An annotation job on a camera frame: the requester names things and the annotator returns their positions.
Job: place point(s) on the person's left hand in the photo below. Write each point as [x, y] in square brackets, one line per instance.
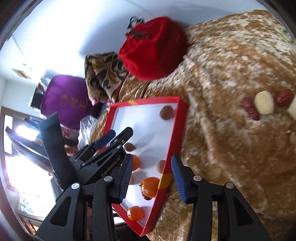
[110, 210]

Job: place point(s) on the large orange mandarin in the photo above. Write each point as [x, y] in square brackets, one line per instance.
[149, 186]

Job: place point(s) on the brown longan top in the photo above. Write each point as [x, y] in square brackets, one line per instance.
[167, 112]

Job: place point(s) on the clear plastic bag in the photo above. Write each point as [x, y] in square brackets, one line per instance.
[87, 126]

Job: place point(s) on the brown longan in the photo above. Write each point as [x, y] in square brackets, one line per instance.
[129, 147]
[160, 166]
[167, 112]

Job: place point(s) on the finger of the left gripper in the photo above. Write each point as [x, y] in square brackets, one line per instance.
[118, 140]
[89, 150]

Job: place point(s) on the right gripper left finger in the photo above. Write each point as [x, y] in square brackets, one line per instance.
[122, 180]

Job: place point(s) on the brown floral patterned cloth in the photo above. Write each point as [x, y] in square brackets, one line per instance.
[105, 74]

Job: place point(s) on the red velvet drawstring pouch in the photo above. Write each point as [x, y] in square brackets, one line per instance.
[153, 49]

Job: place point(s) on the purple fabric bag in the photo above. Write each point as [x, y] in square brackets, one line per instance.
[68, 97]

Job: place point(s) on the green bok choy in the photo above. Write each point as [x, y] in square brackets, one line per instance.
[285, 34]

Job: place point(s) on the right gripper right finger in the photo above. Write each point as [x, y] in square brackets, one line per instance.
[183, 176]

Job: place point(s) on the pale ginger piece lower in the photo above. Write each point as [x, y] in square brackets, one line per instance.
[292, 108]

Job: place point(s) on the red jujube date right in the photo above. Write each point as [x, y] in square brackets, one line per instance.
[284, 98]

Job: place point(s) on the red white shallow box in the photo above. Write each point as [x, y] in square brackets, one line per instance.
[155, 139]

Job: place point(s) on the small orange kumquat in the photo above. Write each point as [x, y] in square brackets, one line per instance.
[136, 162]
[135, 213]

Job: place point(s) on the dark wooden chair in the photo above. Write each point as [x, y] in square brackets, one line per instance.
[30, 146]

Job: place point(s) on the black monitor screen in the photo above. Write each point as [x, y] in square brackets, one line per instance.
[37, 98]

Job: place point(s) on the golden brown velvet blanket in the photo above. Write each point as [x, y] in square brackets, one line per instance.
[227, 60]

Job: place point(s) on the red jujube date left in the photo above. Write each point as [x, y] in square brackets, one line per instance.
[250, 108]

